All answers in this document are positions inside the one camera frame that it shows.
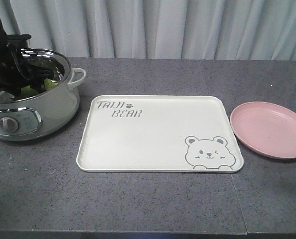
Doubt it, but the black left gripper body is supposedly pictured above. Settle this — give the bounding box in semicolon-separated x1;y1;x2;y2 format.
0;19;31;75

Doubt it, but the cream bear serving tray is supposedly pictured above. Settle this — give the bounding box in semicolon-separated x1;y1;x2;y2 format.
76;95;244;173

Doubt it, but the green electric cooking pot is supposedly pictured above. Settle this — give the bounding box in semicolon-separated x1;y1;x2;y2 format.
0;49;86;141

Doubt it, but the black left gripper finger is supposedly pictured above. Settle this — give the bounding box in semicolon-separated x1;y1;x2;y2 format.
0;63;22;96
18;51;54;89

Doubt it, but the green lettuce leaf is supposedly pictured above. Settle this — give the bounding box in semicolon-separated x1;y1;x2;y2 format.
14;78;58;100

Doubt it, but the pink round plate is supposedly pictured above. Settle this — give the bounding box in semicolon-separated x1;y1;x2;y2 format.
230;102;296;160

